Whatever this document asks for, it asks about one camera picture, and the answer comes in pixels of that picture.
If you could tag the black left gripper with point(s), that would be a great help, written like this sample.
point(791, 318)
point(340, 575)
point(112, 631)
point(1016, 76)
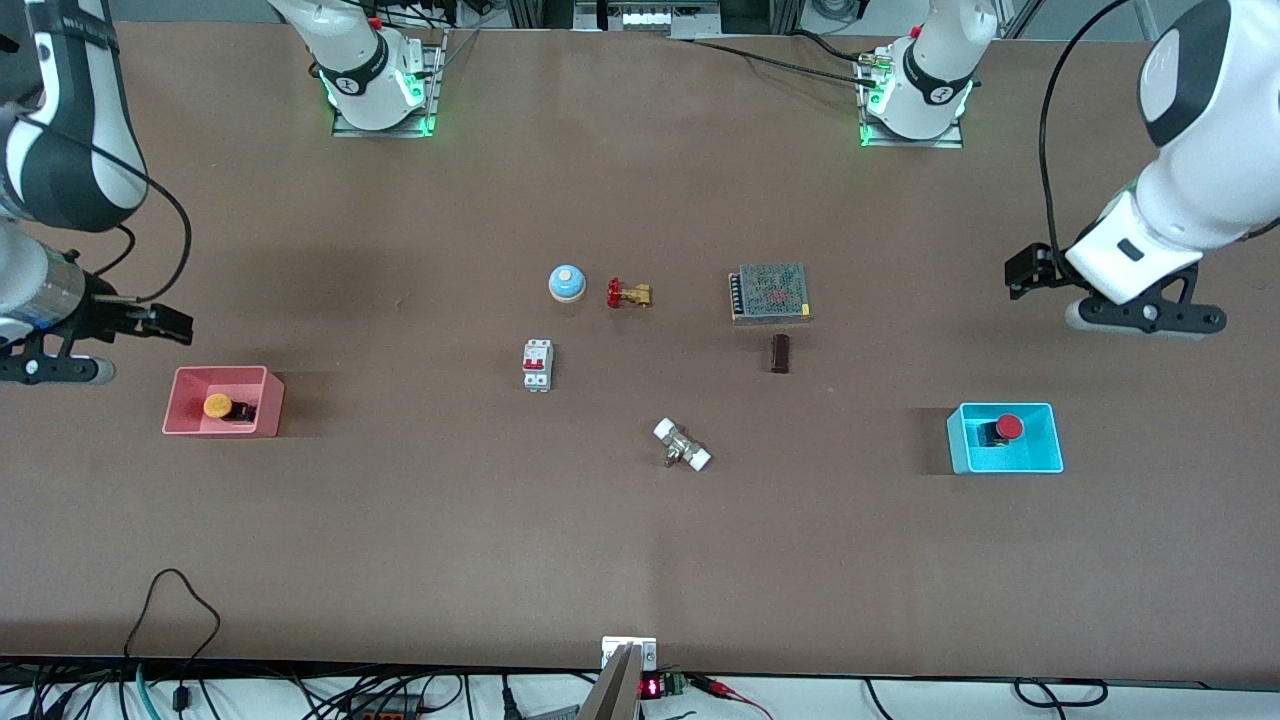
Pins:
point(1030, 268)

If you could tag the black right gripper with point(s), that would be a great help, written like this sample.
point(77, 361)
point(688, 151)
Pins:
point(103, 312)

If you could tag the red mushroom push button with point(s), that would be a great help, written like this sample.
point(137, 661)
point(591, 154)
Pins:
point(1003, 429)

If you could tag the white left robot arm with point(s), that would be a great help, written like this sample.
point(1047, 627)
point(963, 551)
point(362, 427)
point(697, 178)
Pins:
point(1200, 200)

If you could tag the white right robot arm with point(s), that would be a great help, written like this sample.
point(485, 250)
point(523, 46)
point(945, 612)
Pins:
point(60, 150)

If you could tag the pink plastic bin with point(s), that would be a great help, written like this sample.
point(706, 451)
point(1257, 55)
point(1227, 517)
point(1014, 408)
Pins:
point(190, 425)

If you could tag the cyan plastic bin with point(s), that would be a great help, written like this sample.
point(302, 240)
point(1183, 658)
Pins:
point(1040, 460)

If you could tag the yellow mushroom push button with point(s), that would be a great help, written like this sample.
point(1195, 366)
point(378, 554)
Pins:
point(220, 406)

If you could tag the dark brown rectangular block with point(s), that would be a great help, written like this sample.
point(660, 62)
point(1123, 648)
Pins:
point(781, 354)

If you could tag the silver mesh power supply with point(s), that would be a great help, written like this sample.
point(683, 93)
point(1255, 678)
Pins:
point(770, 292)

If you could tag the black power strip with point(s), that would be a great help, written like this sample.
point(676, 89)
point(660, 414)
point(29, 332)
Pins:
point(385, 708)

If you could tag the white circuit breaker red switches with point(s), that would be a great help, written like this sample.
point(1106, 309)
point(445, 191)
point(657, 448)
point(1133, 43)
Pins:
point(537, 366)

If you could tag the blue service bell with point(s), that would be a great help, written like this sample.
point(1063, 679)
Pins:
point(567, 283)

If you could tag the red clip lead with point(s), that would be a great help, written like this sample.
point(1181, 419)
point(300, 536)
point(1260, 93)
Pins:
point(730, 690)

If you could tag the red digit display module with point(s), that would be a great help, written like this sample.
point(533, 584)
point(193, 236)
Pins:
point(655, 686)

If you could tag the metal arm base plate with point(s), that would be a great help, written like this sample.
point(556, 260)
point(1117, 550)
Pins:
point(945, 142)
point(345, 125)

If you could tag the aluminium frame with white device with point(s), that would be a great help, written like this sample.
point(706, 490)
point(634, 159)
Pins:
point(645, 15)

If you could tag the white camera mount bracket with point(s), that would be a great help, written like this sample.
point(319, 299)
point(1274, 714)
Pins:
point(612, 647)

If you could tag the grey camera mount bar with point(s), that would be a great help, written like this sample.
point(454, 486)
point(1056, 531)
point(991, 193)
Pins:
point(612, 695)

